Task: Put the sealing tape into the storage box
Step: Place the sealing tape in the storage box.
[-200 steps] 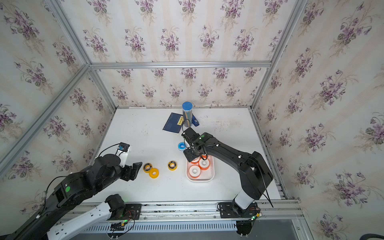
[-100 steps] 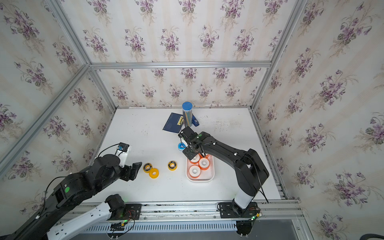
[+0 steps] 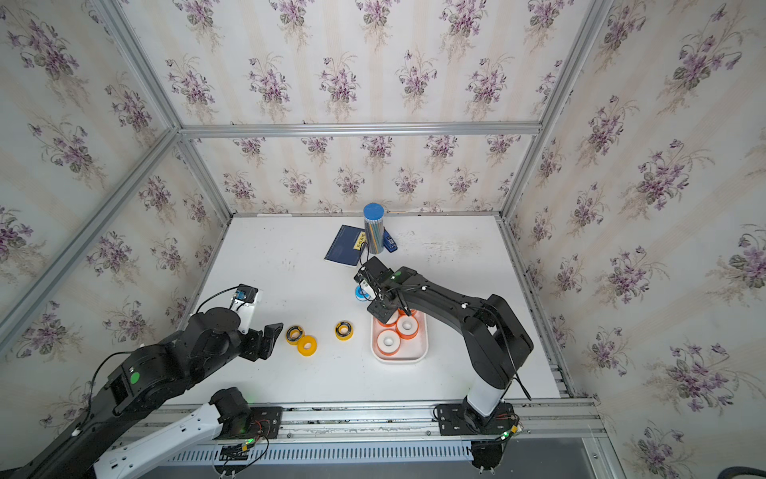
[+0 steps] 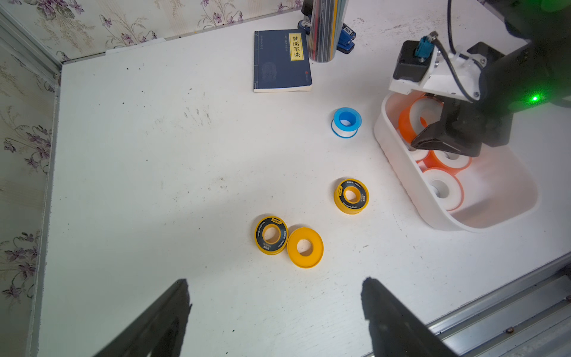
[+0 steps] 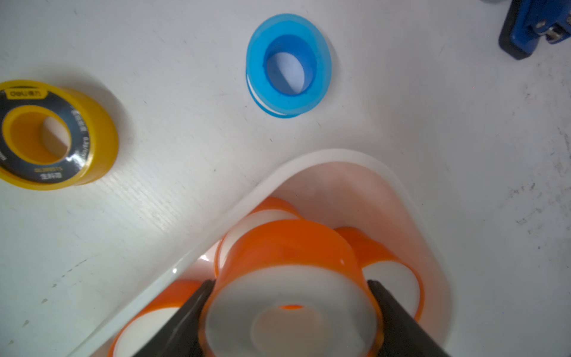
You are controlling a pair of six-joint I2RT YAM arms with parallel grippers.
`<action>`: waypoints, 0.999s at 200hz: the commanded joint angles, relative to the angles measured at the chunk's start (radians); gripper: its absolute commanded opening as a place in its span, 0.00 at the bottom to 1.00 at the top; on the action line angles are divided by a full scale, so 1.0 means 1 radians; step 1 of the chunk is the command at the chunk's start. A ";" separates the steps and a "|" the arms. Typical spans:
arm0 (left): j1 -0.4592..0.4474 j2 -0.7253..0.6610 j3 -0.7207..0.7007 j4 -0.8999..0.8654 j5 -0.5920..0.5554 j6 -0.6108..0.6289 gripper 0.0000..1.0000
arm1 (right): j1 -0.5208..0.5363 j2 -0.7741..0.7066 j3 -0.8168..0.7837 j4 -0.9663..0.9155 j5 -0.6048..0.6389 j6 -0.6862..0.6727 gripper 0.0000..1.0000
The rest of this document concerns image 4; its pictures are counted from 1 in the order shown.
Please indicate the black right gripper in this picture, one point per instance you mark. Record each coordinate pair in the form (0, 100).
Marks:
(505, 87)

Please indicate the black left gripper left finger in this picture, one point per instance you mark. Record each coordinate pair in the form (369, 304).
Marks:
(159, 330)

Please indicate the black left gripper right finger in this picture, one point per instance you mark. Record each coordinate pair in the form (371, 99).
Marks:
(394, 329)

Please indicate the orange tape roll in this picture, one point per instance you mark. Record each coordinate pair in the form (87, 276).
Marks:
(418, 116)
(446, 187)
(417, 155)
(449, 162)

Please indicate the plain yellow tape roll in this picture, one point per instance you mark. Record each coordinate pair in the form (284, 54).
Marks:
(305, 248)

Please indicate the yellow black tape roll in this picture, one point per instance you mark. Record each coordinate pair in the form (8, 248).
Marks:
(271, 235)
(351, 196)

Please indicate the blue sealing tape roll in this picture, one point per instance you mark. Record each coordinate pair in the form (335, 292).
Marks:
(346, 122)

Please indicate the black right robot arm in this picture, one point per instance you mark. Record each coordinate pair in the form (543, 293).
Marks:
(546, 25)

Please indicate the white plastic storage box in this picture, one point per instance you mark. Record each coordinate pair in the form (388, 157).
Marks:
(498, 186)

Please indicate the striped cylinder with blue lid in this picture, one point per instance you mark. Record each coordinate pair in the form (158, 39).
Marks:
(326, 24)

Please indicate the dark blue book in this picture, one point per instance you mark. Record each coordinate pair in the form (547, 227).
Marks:
(281, 62)

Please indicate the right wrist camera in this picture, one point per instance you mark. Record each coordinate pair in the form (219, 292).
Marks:
(425, 66)

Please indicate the aluminium mounting rail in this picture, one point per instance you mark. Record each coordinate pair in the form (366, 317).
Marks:
(527, 317)

